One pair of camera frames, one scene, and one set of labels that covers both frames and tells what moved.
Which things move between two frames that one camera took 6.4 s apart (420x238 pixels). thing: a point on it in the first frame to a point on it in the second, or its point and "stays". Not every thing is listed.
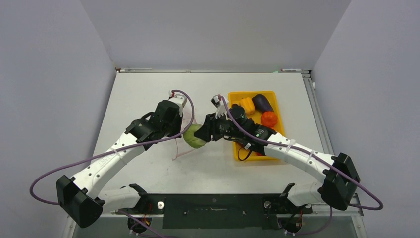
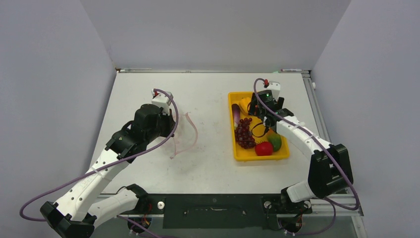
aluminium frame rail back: x=209 y=70 stays
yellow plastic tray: x=240 y=152 stays
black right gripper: x=210 y=128 to x=254 y=107
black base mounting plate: x=217 y=211 stays
